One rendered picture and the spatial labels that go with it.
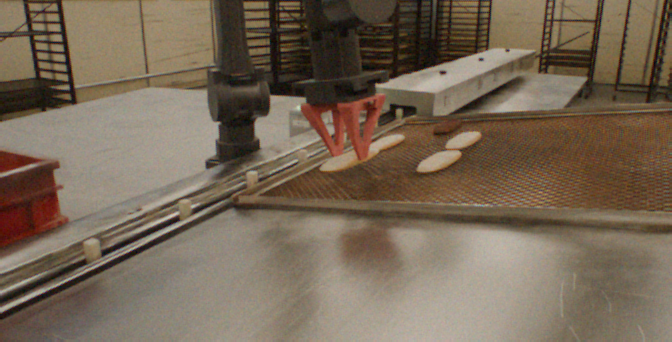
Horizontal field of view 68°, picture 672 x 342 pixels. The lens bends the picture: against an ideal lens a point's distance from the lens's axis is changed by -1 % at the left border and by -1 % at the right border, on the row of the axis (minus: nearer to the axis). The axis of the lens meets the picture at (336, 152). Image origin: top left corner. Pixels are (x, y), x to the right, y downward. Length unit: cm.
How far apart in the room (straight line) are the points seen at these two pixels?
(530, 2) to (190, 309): 757
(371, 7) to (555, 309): 32
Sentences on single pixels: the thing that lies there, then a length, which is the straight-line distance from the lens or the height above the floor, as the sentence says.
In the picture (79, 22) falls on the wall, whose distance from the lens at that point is 580.
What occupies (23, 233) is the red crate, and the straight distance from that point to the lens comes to 80.
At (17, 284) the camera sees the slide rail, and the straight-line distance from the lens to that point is 63.
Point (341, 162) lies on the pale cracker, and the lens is 59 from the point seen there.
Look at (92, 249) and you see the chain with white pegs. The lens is 64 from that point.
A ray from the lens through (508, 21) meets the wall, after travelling 789.
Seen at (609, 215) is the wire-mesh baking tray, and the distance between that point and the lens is 46.
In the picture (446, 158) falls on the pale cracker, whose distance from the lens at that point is 67.
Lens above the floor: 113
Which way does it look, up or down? 17 degrees down
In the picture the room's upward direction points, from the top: straight up
